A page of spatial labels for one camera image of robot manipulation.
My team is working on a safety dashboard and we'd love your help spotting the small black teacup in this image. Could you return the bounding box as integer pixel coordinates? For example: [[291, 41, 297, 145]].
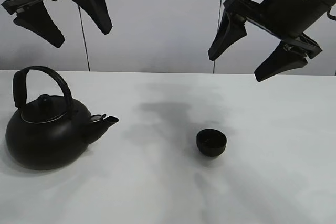
[[196, 129, 227, 158]]

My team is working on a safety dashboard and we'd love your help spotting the black round teapot kettle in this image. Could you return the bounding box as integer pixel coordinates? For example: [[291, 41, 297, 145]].
[[5, 66, 120, 170]]

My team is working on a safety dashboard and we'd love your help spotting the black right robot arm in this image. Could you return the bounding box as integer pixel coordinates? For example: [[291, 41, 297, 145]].
[[208, 0, 335, 82]]

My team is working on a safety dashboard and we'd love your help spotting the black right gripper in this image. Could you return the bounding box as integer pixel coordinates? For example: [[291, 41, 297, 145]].
[[208, 0, 335, 82]]

